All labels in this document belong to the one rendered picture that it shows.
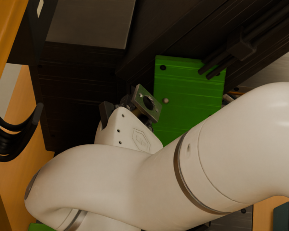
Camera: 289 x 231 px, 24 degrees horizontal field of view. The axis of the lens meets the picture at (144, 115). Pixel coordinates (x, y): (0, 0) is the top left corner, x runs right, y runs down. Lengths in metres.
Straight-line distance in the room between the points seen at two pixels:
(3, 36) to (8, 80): 2.03
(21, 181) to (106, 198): 0.71
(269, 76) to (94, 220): 0.56
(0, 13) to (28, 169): 0.70
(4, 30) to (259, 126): 0.34
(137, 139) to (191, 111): 0.19
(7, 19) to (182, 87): 0.42
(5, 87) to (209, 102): 1.73
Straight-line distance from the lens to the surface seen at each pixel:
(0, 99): 2.72
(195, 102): 1.11
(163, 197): 0.65
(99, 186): 0.73
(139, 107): 1.02
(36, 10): 0.94
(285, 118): 0.52
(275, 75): 1.26
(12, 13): 0.78
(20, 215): 1.38
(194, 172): 0.60
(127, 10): 1.20
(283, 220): 1.31
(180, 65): 1.07
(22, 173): 1.43
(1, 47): 0.75
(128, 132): 0.95
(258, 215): 1.35
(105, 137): 0.93
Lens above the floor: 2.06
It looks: 52 degrees down
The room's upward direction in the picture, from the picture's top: straight up
